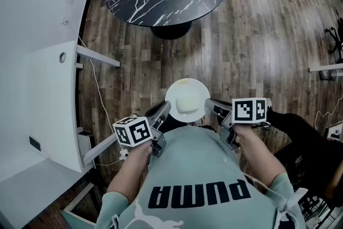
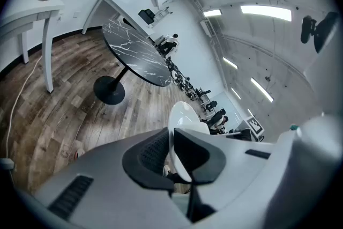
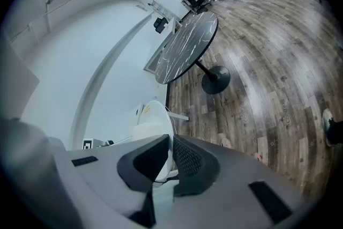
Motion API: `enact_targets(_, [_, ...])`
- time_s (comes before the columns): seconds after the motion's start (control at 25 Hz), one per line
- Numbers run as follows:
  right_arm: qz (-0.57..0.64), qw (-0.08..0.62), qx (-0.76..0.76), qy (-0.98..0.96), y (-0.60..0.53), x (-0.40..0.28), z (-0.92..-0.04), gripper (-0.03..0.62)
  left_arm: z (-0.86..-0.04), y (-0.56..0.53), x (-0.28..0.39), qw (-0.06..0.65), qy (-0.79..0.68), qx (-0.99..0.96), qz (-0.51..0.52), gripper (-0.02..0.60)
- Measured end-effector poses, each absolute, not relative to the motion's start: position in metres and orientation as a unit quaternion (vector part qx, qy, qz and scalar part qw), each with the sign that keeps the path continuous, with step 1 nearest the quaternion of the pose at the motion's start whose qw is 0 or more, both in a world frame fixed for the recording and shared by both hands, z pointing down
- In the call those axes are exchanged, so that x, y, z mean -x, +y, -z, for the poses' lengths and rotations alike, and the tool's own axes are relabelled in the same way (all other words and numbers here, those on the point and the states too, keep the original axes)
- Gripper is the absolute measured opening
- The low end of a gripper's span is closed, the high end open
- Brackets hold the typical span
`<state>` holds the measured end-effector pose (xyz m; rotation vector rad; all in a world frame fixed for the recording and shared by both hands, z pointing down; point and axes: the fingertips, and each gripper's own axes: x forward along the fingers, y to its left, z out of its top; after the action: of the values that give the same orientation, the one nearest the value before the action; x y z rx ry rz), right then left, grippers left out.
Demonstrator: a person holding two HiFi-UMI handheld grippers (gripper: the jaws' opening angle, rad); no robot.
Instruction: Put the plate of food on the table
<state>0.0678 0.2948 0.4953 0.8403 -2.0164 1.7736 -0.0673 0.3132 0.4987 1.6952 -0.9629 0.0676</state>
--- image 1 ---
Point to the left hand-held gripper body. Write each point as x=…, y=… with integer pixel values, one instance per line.
x=133, y=131

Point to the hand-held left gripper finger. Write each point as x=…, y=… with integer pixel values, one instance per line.
x=162, y=111

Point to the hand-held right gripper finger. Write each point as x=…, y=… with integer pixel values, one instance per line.
x=218, y=104

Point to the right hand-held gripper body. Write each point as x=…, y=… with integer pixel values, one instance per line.
x=242, y=110

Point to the white round plate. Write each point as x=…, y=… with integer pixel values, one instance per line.
x=187, y=88

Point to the person's right forearm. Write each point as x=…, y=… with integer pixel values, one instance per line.
x=257, y=158

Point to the person's left forearm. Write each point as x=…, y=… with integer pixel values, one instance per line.
x=126, y=177

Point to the person's black trousers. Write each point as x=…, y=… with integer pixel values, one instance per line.
x=174, y=124

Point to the white power strip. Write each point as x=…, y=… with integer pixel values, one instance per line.
x=123, y=154

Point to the person's green shirt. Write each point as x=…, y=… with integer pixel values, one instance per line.
x=193, y=163

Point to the grey round bin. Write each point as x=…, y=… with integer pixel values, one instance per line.
x=328, y=75

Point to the black socket panel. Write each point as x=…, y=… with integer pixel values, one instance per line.
x=35, y=144

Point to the white desk with grommet hole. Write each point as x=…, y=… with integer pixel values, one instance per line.
x=34, y=104

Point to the black office chair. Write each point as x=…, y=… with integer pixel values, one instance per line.
x=335, y=40

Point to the white wall socket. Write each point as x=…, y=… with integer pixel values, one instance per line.
x=64, y=21

